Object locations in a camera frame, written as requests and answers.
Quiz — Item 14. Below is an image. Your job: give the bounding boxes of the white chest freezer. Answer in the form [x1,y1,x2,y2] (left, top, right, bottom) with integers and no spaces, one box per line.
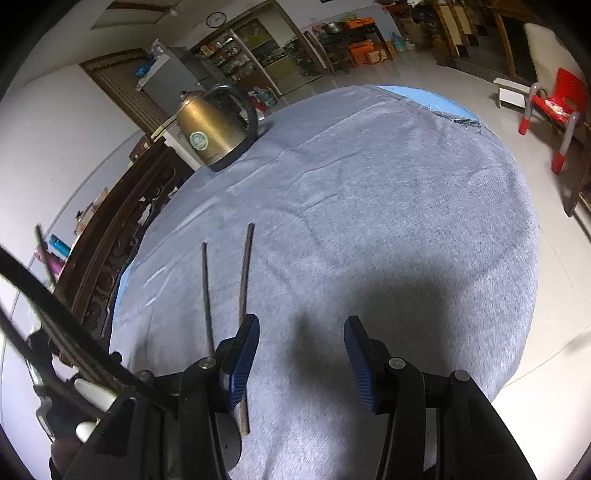
[152,117,204,169]

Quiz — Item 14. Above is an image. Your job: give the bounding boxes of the blue round table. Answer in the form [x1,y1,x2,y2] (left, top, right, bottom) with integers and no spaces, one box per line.
[113,84,483,324]

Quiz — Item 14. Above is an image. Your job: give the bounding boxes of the orange cardboard box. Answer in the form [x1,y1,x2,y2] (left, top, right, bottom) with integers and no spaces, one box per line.
[348,41,377,65]

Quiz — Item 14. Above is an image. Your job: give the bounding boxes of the black cable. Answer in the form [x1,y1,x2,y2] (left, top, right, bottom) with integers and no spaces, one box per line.
[0,244,153,398]

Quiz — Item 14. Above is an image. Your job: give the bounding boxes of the golden electric kettle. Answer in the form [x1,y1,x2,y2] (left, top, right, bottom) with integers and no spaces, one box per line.
[177,84,259,173]

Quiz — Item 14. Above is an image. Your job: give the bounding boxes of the grey refrigerator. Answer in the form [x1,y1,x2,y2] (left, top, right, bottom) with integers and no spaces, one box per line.
[136,46,218,116]

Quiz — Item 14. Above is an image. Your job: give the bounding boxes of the dark wooden side table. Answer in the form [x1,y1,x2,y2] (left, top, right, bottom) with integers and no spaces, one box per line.
[314,18,393,72]

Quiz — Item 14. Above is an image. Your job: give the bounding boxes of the pink thermos bottle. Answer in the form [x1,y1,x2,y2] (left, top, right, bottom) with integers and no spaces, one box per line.
[34,247,66,278]

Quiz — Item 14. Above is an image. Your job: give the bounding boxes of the carved wooden sideboard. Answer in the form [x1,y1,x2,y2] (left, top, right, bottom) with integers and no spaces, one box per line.
[58,136,195,342]

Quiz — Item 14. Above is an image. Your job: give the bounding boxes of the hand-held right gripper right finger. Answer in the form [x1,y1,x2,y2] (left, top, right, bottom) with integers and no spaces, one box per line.
[344,316,539,480]

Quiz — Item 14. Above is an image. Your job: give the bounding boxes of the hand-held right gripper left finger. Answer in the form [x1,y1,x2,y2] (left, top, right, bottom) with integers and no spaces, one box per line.
[62,314,260,480]

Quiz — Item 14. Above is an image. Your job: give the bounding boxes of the grey tablecloth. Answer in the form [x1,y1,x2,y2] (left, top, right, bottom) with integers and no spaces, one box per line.
[109,84,541,480]

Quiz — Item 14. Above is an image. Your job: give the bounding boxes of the blue thermos bottle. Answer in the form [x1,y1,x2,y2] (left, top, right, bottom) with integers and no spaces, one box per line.
[48,234,72,258]

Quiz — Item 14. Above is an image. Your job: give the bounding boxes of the brown curtain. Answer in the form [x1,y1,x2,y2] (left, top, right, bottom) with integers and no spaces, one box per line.
[81,48,169,134]

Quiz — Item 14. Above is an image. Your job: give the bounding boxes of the red child chair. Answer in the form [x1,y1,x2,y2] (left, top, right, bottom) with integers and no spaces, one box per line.
[518,68,589,174]

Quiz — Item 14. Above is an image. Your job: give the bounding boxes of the white step stool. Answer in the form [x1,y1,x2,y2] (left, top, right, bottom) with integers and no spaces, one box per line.
[493,78,532,109]

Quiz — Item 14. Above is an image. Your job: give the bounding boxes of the glass display cabinet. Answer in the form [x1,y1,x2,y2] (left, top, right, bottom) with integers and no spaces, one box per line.
[191,32,278,100]

